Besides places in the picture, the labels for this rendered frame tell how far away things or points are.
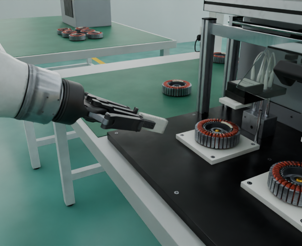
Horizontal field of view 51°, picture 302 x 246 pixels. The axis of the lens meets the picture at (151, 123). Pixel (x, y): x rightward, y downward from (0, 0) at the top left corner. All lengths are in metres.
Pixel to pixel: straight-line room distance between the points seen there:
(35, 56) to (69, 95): 1.42
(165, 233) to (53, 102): 0.30
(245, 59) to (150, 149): 0.45
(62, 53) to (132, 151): 1.27
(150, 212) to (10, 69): 0.36
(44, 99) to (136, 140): 0.38
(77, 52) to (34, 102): 1.50
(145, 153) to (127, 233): 0.94
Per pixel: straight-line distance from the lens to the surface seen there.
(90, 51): 2.02
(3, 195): 2.08
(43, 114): 0.52
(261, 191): 0.67
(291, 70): 0.44
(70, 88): 0.54
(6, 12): 5.08
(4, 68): 0.50
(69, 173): 1.76
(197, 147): 0.79
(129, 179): 0.73
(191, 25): 6.27
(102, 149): 0.85
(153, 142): 0.83
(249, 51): 1.06
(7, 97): 0.50
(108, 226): 1.72
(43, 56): 1.96
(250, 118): 0.90
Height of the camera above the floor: 1.16
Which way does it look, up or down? 25 degrees down
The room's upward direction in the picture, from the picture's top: straight up
